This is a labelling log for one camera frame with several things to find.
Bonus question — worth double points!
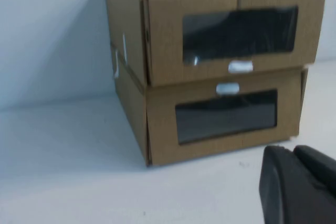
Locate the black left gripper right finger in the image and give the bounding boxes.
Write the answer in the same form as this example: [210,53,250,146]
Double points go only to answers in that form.
[292,144,336,191]

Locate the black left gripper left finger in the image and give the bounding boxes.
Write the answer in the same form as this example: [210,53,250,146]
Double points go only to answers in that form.
[258,145,336,224]

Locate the cardboard drawer with window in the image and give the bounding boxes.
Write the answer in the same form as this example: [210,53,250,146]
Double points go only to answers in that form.
[142,0,327,87]
[145,68,303,167]

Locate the cardboard shoe box shell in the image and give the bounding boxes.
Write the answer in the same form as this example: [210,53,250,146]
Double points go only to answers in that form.
[103,0,327,87]
[110,42,309,169]

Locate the white plastic pull tab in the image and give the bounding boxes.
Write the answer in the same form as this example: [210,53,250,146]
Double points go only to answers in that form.
[227,60,254,73]
[215,82,240,95]

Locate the white connector clip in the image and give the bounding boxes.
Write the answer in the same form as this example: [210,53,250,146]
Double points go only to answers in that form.
[121,32,129,64]
[112,49,121,78]

